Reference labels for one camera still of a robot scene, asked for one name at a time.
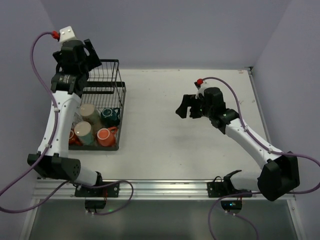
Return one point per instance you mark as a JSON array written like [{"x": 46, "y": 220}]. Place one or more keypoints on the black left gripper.
[{"x": 92, "y": 56}]

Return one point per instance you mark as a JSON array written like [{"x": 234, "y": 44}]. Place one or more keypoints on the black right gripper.
[{"x": 196, "y": 109}]

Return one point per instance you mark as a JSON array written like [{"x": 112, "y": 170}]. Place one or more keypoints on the tall cream teal coral mug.
[{"x": 83, "y": 130}]

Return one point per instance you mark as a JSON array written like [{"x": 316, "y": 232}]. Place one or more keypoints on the large orange mug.
[{"x": 106, "y": 137}]

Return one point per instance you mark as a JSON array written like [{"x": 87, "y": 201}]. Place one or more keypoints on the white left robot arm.
[{"x": 51, "y": 159}]

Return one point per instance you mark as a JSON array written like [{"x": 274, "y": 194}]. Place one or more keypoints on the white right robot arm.
[{"x": 279, "y": 173}]

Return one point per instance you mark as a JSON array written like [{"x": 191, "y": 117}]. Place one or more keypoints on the tall cream green mug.
[{"x": 90, "y": 114}]

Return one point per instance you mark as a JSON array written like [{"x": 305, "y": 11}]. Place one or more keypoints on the dark teal mug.
[{"x": 110, "y": 116}]

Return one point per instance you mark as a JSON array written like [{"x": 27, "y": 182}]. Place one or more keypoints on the clear faceted glass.
[{"x": 76, "y": 119}]

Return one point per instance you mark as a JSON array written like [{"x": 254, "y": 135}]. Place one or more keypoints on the small orange red mug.
[{"x": 73, "y": 139}]

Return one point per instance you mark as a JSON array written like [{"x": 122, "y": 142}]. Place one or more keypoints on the right black controller box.
[{"x": 232, "y": 206}]

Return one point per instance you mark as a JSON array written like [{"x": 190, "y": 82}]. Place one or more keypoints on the black controller box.
[
  {"x": 94, "y": 205},
  {"x": 232, "y": 206}
]

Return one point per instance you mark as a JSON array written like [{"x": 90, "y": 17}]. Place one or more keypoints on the left black controller box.
[{"x": 94, "y": 205}]

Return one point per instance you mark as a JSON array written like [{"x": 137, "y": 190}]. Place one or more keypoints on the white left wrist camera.
[{"x": 67, "y": 34}]

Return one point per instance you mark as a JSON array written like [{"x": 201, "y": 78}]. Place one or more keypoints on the black wire dish rack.
[{"x": 105, "y": 89}]

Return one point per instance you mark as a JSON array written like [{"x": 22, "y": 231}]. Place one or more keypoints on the aluminium mounting rail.
[{"x": 143, "y": 190}]

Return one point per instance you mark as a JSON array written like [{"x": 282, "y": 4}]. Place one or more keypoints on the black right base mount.
[{"x": 222, "y": 186}]

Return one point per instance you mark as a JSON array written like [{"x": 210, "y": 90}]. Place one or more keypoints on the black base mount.
[
  {"x": 110, "y": 191},
  {"x": 222, "y": 186}
]

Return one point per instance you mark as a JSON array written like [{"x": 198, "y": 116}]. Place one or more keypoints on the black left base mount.
[{"x": 110, "y": 191}]

